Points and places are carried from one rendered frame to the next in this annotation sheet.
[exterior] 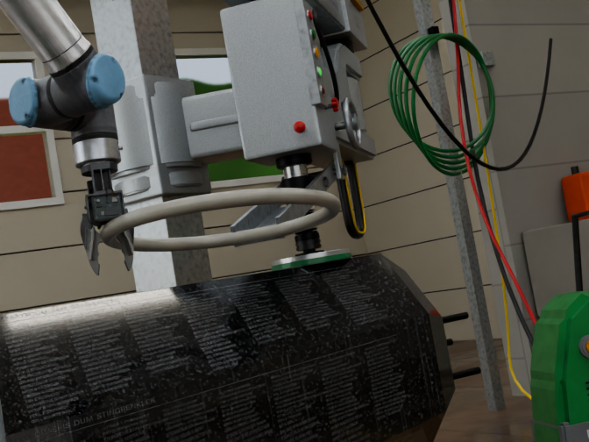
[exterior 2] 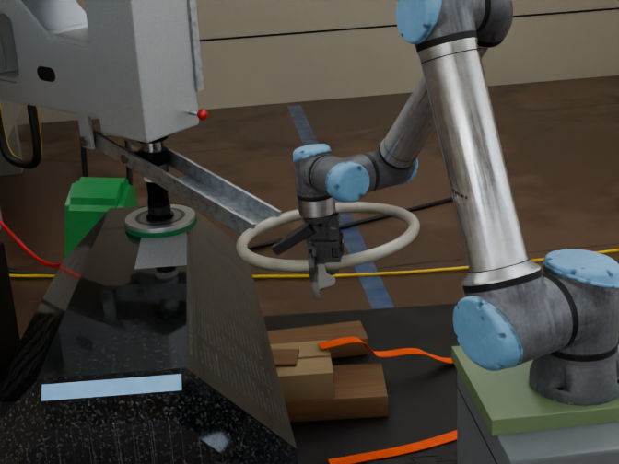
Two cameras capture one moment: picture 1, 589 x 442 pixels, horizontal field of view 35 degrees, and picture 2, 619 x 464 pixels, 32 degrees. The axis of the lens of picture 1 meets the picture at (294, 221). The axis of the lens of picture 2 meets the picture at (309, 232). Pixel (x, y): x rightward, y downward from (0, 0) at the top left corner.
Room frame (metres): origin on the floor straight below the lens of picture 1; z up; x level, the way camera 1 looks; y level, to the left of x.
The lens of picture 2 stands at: (0.81, 2.61, 2.01)
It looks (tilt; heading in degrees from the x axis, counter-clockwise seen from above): 22 degrees down; 294
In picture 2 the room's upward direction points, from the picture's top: 3 degrees counter-clockwise
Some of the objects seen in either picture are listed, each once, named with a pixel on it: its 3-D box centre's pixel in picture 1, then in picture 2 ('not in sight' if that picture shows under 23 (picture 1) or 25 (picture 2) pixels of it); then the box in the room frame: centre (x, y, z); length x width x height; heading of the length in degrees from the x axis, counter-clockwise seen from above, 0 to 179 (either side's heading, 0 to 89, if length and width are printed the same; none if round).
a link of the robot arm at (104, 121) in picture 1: (90, 113); (313, 171); (1.81, 0.36, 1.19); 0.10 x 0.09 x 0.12; 145
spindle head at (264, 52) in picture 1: (288, 91); (124, 61); (2.58, -0.05, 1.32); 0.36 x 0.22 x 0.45; 165
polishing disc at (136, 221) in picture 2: (310, 257); (160, 218); (2.50, -0.03, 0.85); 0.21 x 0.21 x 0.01
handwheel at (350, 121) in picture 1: (340, 125); not in sight; (2.59, -0.17, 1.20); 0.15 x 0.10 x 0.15; 165
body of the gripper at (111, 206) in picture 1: (102, 196); (322, 237); (1.80, 0.36, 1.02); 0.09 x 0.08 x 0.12; 14
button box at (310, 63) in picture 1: (310, 53); (187, 40); (2.41, -0.12, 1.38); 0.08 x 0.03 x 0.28; 165
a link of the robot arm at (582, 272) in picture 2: not in sight; (578, 298); (1.14, 0.64, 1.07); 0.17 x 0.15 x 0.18; 55
